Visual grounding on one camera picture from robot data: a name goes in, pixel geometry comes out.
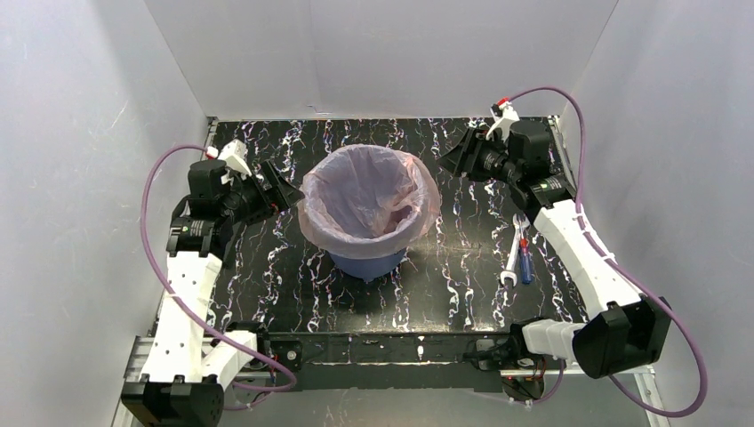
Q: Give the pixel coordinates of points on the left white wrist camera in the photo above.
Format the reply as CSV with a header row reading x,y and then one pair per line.
x,y
234,154

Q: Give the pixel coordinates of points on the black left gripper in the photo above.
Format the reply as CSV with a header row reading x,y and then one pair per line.
x,y
265,192

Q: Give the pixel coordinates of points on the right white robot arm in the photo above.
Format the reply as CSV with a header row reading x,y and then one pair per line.
x,y
626,328

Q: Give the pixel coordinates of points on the blue handled screwdriver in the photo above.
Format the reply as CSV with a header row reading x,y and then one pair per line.
x,y
526,270

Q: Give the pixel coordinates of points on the pink plastic trash bag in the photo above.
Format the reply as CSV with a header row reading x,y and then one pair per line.
x,y
367,201

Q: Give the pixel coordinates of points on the silver open-end wrench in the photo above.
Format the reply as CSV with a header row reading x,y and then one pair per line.
x,y
508,276

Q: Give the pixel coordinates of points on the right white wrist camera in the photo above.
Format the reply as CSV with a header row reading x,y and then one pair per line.
x,y
504,116

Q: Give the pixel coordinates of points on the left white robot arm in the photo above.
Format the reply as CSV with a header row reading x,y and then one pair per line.
x,y
190,364

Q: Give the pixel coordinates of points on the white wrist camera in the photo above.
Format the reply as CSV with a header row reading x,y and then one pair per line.
x,y
234,154
504,116

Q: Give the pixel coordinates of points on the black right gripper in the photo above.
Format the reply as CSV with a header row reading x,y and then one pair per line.
x,y
471,156

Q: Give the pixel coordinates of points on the blue plastic trash bin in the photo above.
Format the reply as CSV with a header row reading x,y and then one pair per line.
x,y
368,269

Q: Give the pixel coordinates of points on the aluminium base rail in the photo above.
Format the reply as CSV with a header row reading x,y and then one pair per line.
x,y
331,361

